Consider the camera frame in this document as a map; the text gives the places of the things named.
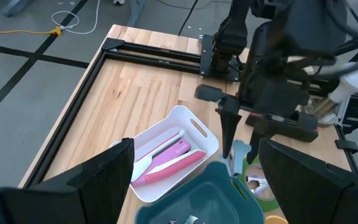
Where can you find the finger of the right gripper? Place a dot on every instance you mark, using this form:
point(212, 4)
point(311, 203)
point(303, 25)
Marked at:
point(258, 143)
point(230, 130)

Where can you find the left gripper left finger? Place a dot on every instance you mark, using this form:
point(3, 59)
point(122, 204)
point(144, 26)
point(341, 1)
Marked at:
point(89, 193)

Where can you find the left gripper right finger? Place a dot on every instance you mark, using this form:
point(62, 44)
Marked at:
point(315, 196)

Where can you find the light blue stapler remover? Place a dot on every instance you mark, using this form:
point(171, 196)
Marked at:
point(238, 155)

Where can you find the lilac stapler remover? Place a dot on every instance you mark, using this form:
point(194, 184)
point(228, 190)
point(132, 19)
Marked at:
point(256, 183)

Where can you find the green tape roll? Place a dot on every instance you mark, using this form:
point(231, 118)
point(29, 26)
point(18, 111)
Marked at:
point(266, 203)

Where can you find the black stapler remover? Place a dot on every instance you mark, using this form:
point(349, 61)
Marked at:
point(172, 221)

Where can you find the teal stapler remover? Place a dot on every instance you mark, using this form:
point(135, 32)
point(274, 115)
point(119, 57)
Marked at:
point(192, 220)

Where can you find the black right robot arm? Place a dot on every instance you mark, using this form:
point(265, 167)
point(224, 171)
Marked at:
point(315, 25)

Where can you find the white plastic bin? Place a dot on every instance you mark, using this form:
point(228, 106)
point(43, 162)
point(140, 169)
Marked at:
point(182, 118)

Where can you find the teal plastic bin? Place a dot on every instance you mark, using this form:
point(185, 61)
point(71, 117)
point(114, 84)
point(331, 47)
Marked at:
point(210, 196)

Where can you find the grey desk foot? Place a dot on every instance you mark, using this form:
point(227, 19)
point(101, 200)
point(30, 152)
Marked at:
point(15, 6)
point(135, 12)

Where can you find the black aluminium table frame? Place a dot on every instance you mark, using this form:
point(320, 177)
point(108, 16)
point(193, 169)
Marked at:
point(154, 49)

